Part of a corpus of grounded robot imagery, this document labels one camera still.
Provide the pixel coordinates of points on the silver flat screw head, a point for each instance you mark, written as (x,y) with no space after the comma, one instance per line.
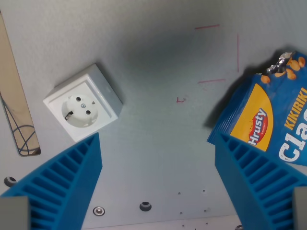
(98,211)

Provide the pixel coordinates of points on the wooden strip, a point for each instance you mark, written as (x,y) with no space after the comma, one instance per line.
(15,130)

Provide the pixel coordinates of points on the blue Hrusty peanut snack bag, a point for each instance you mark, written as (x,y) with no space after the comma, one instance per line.
(268,112)

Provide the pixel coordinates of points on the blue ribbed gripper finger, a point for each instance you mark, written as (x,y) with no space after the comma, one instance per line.
(259,182)
(72,177)

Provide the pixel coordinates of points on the white wall socket box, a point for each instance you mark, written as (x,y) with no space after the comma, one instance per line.
(84,105)

